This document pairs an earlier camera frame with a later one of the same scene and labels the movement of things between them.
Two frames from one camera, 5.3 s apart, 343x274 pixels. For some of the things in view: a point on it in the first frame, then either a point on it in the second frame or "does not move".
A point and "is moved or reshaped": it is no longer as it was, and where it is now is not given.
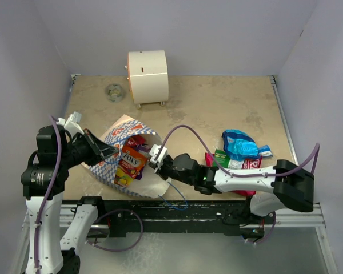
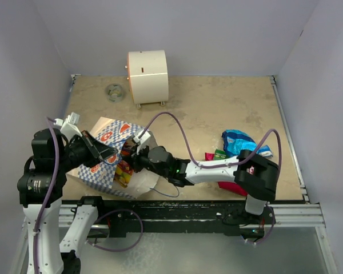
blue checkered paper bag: (103, 169) is moved or reshaped
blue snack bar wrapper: (265, 151) does not move
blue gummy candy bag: (239, 145) does not move
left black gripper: (105, 149) does not move
